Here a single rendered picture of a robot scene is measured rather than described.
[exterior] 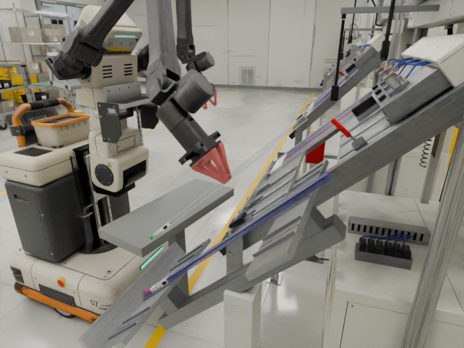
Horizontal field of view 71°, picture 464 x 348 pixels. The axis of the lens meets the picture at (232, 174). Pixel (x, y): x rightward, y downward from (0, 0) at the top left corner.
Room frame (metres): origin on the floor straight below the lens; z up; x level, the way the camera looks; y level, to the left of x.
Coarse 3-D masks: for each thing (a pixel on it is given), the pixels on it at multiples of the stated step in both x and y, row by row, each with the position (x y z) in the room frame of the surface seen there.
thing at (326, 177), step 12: (324, 180) 0.45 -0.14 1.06; (300, 192) 0.47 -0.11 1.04; (276, 204) 0.49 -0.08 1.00; (288, 204) 0.47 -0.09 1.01; (264, 216) 0.49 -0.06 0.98; (252, 228) 0.49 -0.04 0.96; (228, 240) 0.51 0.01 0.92; (204, 252) 0.54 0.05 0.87; (216, 252) 0.52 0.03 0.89; (192, 264) 0.54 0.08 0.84; (168, 276) 0.57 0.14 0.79
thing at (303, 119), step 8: (296, 120) 0.58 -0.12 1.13; (304, 120) 0.57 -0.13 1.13; (288, 128) 0.58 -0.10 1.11; (280, 136) 0.59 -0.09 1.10; (272, 144) 0.59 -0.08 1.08; (256, 152) 0.61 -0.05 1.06; (264, 152) 0.60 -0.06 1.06; (248, 160) 0.61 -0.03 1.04; (240, 168) 0.62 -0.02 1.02; (232, 176) 0.62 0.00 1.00; (216, 184) 0.64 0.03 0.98; (208, 192) 0.64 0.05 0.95; (200, 200) 0.65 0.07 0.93; (192, 208) 0.66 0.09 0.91; (176, 216) 0.68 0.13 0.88; (168, 224) 0.69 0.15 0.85
